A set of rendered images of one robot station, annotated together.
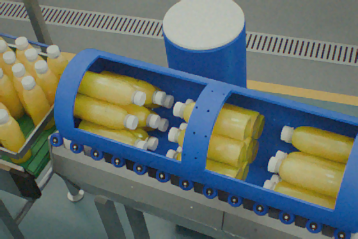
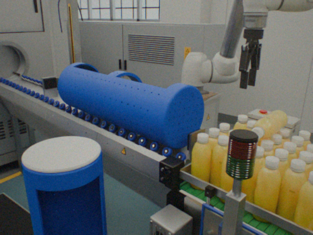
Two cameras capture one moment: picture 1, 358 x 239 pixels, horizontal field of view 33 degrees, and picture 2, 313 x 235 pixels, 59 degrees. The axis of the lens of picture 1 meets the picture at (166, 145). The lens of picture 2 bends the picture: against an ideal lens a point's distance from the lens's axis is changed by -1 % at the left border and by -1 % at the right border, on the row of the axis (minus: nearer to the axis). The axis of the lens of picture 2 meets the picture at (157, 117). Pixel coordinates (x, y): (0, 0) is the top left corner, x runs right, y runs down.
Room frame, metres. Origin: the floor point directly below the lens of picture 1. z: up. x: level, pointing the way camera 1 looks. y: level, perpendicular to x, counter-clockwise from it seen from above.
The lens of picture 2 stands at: (2.44, 0.29, 1.50)
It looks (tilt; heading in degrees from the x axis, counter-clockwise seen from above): 20 degrees down; 189
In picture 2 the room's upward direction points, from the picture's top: 1 degrees clockwise
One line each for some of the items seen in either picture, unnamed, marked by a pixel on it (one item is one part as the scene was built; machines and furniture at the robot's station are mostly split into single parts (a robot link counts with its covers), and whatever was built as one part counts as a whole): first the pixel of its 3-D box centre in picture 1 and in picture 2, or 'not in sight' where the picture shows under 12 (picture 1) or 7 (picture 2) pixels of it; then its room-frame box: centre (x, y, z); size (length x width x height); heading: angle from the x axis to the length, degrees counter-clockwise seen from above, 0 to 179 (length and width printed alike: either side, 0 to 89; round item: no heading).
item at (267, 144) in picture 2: not in sight; (267, 144); (1.52, 0.52, 1.10); 0.04 x 0.04 x 0.02
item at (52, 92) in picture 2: not in sight; (50, 87); (0.57, -0.82, 1.00); 0.10 x 0.04 x 0.15; 146
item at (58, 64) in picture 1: (61, 73); (200, 162); (1.50, 0.30, 1.00); 0.07 x 0.07 x 0.19
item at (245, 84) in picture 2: not in sight; (243, 79); (1.29, 0.45, 1.27); 0.03 x 0.01 x 0.07; 56
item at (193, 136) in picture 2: not in sight; (195, 143); (1.32, 0.28, 0.99); 0.10 x 0.02 x 0.12; 146
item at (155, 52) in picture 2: not in sight; (136, 79); (-1.14, -0.58, 0.72); 2.15 x 0.54 x 1.45; 63
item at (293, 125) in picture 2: not in sight; (272, 126); (1.20, 0.61, 1.05); 0.20 x 0.10 x 0.10; 56
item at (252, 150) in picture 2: not in sight; (242, 145); (1.84, 0.39, 1.23); 0.06 x 0.06 x 0.04
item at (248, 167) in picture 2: not in sight; (240, 163); (1.84, 0.39, 1.18); 0.06 x 0.06 x 0.05
